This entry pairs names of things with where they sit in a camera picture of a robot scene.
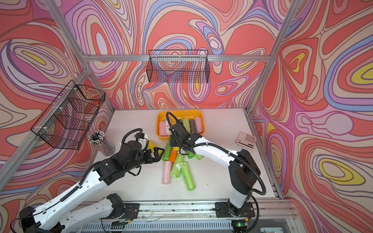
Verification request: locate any dark grey trash bag roll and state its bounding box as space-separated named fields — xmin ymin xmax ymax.
xmin=189 ymin=119 xmax=197 ymax=134

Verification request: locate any pink calculator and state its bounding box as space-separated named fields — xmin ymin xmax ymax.
xmin=236 ymin=131 xmax=256 ymax=149

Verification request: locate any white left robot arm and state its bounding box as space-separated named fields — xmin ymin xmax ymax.
xmin=19 ymin=141 xmax=165 ymax=233

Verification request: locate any metal base rail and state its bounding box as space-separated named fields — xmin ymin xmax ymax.
xmin=68 ymin=200 xmax=260 ymax=233

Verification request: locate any pink labelled trash bag roll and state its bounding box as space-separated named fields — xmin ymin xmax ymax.
xmin=158 ymin=121 xmax=167 ymax=137

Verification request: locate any orange trash bag roll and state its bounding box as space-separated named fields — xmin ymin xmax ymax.
xmin=168 ymin=150 xmax=178 ymax=164

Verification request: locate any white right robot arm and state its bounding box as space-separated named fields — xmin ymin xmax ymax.
xmin=169 ymin=122 xmax=267 ymax=217

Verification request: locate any white blue-capped roll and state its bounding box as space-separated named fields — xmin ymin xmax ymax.
xmin=165 ymin=120 xmax=171 ymax=136

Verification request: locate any black wire basket on back wall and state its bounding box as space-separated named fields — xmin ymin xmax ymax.
xmin=146 ymin=49 xmax=210 ymax=83

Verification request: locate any black wire basket on wall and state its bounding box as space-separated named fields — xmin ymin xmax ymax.
xmin=31 ymin=81 xmax=106 ymax=150
xmin=146 ymin=49 xmax=210 ymax=83

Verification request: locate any pencil holder cup with pencils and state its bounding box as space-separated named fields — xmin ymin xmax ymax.
xmin=88 ymin=131 xmax=116 ymax=157

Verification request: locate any black wire basket on left wall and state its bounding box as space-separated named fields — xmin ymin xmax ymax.
xmin=31 ymin=81 xmax=106 ymax=150

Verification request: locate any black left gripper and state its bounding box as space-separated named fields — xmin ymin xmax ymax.
xmin=125 ymin=147 xmax=166 ymax=173

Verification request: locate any large green trash bag roll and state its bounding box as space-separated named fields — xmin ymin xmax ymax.
xmin=180 ymin=162 xmax=195 ymax=191

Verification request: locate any yellow roll upper left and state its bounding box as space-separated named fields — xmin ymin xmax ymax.
xmin=147 ymin=140 xmax=158 ymax=152

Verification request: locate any light green trash bag roll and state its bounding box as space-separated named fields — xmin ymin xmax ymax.
xmin=182 ymin=118 xmax=191 ymax=134

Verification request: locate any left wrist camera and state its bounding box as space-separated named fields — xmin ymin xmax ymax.
xmin=138 ymin=133 xmax=149 ymax=150

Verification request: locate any light green roll upper right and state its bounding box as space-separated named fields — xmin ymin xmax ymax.
xmin=195 ymin=154 xmax=204 ymax=160

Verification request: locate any green roll beside orange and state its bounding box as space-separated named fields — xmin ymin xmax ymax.
xmin=162 ymin=141 xmax=172 ymax=161

